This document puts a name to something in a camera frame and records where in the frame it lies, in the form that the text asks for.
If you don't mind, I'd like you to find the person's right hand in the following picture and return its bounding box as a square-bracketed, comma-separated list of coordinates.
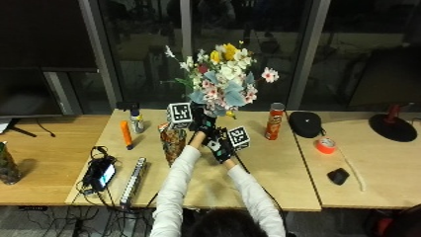
[204, 128, 241, 165]

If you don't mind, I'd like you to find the person's left hand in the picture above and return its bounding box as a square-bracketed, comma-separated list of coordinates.
[188, 104, 218, 140]

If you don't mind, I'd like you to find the colourful artificial flower bouquet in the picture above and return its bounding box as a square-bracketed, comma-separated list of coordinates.
[162, 39, 281, 120]

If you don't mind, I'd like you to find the white marker cube left glove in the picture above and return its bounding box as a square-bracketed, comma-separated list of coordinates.
[165, 102, 194, 130]

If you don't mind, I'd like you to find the white marker cube glove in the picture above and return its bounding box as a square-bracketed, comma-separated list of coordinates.
[165, 102, 194, 130]
[226, 125, 253, 151]

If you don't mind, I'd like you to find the white marker cube right glove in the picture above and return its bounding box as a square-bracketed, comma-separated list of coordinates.
[226, 125, 253, 151]

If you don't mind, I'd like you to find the patterned brown glass vase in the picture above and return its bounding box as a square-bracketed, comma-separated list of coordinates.
[157, 122, 188, 168]

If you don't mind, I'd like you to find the red crisps can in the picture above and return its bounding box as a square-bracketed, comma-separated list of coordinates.
[262, 102, 286, 141]

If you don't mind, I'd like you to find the small spray bottle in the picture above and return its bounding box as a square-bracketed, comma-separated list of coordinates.
[129, 109, 146, 134]

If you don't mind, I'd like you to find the orange marker pen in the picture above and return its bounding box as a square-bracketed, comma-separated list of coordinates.
[120, 119, 136, 151]

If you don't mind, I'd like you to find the black zip case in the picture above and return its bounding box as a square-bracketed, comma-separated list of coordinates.
[286, 111, 326, 139]

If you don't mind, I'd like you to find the long silver power strip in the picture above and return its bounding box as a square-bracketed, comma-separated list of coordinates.
[118, 156, 149, 209]

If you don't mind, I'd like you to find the orange tape roll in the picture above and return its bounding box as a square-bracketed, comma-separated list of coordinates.
[314, 136, 338, 155]

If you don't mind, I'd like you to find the black phone with lit screen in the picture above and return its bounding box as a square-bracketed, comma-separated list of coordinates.
[81, 155, 118, 193]

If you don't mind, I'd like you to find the small black computer mouse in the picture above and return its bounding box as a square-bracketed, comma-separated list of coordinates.
[326, 167, 352, 187]

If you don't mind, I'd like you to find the thin white stick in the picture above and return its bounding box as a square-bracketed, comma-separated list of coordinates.
[338, 148, 368, 193]

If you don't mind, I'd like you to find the dark computer monitor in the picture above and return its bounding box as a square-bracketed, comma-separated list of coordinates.
[0, 66, 100, 119]

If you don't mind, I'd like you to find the black lamp base red stem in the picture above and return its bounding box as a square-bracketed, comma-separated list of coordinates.
[368, 103, 418, 143]

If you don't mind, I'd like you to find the black monitor stand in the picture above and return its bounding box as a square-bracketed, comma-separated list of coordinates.
[7, 118, 40, 138]

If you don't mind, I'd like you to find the red and black bag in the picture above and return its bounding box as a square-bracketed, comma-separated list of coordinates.
[366, 202, 421, 237]

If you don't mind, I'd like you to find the small black camera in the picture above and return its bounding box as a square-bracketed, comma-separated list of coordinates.
[114, 101, 141, 113]

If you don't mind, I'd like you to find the black glove cable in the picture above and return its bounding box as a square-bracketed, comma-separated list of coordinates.
[233, 153, 288, 235]

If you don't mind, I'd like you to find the black monitor cable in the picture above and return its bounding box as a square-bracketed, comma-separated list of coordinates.
[34, 118, 57, 138]

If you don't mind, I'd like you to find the tangle of black cables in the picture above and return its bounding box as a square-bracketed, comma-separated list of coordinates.
[17, 144, 158, 237]

